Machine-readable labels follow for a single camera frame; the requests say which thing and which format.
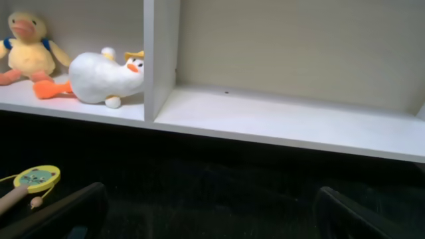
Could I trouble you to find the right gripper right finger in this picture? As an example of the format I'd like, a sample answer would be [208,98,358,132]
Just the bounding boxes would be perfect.
[313,186,425,239]

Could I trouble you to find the yellow and green rattle drum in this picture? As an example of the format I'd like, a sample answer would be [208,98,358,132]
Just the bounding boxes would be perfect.
[0,165,62,216]

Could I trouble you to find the white plush duck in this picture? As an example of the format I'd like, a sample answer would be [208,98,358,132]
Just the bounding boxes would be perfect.
[33,46,145,110]

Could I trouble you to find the white shelf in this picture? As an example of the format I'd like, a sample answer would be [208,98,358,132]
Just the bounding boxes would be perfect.
[0,0,425,164]

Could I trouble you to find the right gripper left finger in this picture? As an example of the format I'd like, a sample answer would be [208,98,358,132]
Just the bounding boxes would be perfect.
[0,181,109,239]

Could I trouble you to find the yellow plush duck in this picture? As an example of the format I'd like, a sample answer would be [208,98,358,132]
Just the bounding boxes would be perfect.
[0,11,72,86]

